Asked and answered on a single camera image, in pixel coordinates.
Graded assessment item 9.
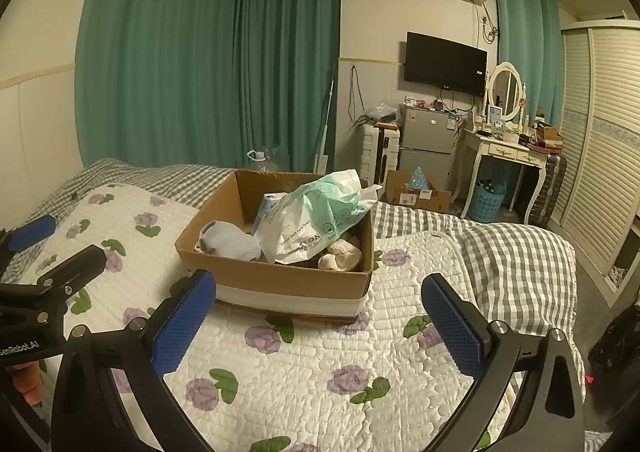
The black bag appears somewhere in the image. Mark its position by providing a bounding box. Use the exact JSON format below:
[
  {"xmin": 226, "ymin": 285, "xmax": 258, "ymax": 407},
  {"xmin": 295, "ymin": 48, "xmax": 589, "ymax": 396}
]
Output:
[{"xmin": 587, "ymin": 305, "xmax": 640, "ymax": 388}]

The black wall television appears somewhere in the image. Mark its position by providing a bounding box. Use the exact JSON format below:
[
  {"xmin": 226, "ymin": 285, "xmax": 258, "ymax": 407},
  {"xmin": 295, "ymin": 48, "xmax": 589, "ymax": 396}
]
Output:
[{"xmin": 404, "ymin": 31, "xmax": 488, "ymax": 98}]

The small grey fridge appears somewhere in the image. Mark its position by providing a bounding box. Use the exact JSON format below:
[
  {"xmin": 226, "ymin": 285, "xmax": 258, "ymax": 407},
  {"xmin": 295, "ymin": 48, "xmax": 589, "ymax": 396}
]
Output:
[{"xmin": 397, "ymin": 103, "xmax": 463, "ymax": 183}]

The open cardboard floor box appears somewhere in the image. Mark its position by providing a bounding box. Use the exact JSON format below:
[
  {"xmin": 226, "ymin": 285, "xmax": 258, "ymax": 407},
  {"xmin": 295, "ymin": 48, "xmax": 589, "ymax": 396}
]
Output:
[{"xmin": 384, "ymin": 166, "xmax": 453, "ymax": 213}]

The white mop pole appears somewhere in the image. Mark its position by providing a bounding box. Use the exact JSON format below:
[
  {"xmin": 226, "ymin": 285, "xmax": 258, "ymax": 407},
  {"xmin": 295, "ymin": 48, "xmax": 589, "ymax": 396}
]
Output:
[{"xmin": 315, "ymin": 60, "xmax": 341, "ymax": 173}]

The narrow teal curtain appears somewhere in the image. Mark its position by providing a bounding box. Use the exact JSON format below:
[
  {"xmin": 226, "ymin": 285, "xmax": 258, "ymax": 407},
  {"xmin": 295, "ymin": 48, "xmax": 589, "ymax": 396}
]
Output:
[{"xmin": 492, "ymin": 0, "xmax": 563, "ymax": 125}]

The white oval mirror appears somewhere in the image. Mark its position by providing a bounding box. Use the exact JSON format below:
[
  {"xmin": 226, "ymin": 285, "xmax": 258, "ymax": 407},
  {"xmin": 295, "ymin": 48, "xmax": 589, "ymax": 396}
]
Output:
[{"xmin": 487, "ymin": 61, "xmax": 527, "ymax": 123}]

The blue plastic basket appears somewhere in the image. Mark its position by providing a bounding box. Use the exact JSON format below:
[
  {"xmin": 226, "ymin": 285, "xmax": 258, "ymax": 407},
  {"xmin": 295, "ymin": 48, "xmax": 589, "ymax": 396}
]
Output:
[{"xmin": 467, "ymin": 177, "xmax": 507, "ymax": 223}]

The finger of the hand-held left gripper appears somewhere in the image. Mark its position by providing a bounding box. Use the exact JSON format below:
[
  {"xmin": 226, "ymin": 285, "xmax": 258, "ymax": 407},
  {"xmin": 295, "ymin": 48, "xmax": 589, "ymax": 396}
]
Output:
[
  {"xmin": 30, "ymin": 245, "xmax": 108, "ymax": 303},
  {"xmin": 0, "ymin": 215, "xmax": 57, "ymax": 274}
]

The white green towel pack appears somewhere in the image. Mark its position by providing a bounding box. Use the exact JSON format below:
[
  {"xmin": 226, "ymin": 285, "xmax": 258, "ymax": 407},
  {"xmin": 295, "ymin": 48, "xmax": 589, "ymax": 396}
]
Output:
[{"xmin": 254, "ymin": 169, "xmax": 383, "ymax": 264}]

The blue tissue pack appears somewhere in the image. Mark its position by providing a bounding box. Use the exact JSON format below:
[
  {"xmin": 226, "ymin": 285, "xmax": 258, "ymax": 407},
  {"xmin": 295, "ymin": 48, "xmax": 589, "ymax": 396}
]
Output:
[{"xmin": 251, "ymin": 193, "xmax": 291, "ymax": 233}]

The black hanging cable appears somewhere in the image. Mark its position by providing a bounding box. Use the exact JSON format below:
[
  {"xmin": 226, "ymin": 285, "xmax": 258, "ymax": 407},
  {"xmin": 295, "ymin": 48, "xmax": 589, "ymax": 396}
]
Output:
[{"xmin": 347, "ymin": 65, "xmax": 368, "ymax": 125}]

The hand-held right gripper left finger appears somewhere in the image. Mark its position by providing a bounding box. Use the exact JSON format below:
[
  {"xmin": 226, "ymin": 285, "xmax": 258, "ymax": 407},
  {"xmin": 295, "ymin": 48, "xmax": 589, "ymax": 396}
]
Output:
[{"xmin": 50, "ymin": 269, "xmax": 218, "ymax": 452}]

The dark suitcase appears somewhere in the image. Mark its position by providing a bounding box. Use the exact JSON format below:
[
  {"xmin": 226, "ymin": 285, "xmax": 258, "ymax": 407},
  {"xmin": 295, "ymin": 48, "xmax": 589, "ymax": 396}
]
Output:
[{"xmin": 527, "ymin": 152, "xmax": 568, "ymax": 228}]

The white dressing table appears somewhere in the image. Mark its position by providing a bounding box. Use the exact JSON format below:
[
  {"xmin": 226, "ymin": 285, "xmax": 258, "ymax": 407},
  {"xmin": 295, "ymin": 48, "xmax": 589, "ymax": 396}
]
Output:
[{"xmin": 460, "ymin": 125, "xmax": 548, "ymax": 225}]

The white slatted wardrobe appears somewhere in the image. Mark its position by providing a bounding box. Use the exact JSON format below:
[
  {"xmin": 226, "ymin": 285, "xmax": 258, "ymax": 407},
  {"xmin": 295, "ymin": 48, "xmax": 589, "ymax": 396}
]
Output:
[{"xmin": 547, "ymin": 20, "xmax": 640, "ymax": 305}]

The crumpled clear plastic bag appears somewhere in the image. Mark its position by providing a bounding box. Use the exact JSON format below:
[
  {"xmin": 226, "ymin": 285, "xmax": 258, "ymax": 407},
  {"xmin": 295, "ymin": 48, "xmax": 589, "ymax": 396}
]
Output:
[{"xmin": 265, "ymin": 145, "xmax": 292, "ymax": 172}]

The person's left hand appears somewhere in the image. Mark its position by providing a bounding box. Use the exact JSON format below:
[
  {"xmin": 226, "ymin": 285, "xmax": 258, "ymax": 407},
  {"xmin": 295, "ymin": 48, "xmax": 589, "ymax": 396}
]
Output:
[{"xmin": 11, "ymin": 362, "xmax": 45, "ymax": 407}]

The light blue sock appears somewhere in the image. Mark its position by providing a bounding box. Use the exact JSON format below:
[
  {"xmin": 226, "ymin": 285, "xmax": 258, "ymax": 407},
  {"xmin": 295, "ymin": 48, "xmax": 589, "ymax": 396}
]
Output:
[{"xmin": 194, "ymin": 221, "xmax": 263, "ymax": 261}]

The small brown box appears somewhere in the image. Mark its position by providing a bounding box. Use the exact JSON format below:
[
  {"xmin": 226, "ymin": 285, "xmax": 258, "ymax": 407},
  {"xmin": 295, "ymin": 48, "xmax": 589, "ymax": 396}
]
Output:
[{"xmin": 535, "ymin": 125, "xmax": 564, "ymax": 150}]

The brown cardboard box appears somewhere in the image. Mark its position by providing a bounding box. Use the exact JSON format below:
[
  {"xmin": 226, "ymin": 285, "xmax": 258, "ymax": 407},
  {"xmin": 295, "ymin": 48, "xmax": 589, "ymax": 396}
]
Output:
[{"xmin": 174, "ymin": 169, "xmax": 383, "ymax": 320}]

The cream sock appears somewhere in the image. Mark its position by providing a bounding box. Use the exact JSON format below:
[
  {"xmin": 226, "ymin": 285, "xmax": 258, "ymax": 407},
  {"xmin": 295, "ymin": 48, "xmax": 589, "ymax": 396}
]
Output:
[{"xmin": 317, "ymin": 239, "xmax": 363, "ymax": 272}]

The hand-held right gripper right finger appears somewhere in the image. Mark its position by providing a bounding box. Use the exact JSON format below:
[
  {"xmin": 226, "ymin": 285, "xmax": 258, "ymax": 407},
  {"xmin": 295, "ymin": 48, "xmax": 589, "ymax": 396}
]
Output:
[{"xmin": 421, "ymin": 273, "xmax": 587, "ymax": 452}]

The wide teal curtain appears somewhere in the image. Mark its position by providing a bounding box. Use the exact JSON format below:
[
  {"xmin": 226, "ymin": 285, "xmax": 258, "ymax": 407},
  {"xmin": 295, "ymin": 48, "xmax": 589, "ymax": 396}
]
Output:
[{"xmin": 74, "ymin": 0, "xmax": 251, "ymax": 173}]

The white suitcase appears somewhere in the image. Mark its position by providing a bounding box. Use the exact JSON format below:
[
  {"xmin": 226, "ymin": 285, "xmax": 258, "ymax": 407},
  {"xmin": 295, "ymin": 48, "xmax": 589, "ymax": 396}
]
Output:
[{"xmin": 360, "ymin": 122, "xmax": 403, "ymax": 185}]

